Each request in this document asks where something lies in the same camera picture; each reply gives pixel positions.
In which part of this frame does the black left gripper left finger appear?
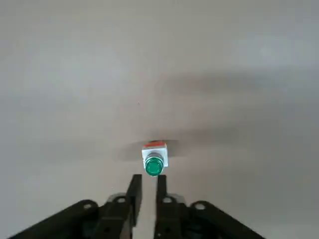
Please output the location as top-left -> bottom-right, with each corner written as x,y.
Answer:
7,174 -> 143,239

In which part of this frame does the green push button switch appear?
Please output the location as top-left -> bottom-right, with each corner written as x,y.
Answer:
141,140 -> 169,178

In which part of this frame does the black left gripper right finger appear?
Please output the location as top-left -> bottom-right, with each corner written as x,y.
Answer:
154,175 -> 266,239

